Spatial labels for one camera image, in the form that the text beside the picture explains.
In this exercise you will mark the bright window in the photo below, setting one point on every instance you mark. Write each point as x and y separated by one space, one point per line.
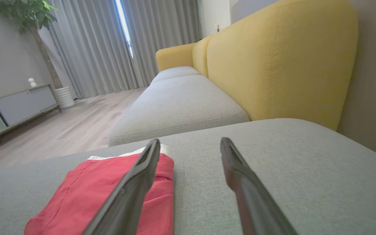
124 26

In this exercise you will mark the green potted tree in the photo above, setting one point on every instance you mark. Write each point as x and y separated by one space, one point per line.
28 16

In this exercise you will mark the yellow sofa armrest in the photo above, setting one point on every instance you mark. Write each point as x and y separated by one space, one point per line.
175 57

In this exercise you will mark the grey sofa seat cushion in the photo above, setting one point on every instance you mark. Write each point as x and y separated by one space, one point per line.
181 107
175 73

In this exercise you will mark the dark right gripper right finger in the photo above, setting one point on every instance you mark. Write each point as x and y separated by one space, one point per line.
250 195

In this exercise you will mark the grey pleated curtain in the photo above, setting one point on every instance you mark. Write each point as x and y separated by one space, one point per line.
90 49
162 36

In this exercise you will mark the small white figurine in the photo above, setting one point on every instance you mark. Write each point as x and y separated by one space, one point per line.
32 83

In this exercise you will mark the red shorts with white stripe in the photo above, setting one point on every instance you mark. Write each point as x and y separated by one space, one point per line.
83 195

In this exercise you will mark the yellow sofa back cushion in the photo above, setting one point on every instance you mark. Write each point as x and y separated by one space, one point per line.
201 57
279 62

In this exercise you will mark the low grey tv cabinet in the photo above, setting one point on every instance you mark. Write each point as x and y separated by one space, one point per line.
24 104

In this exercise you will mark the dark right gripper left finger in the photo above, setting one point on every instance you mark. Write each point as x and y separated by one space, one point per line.
132 192

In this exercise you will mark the white ribbed plant pot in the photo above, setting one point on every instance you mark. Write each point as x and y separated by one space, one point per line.
64 97

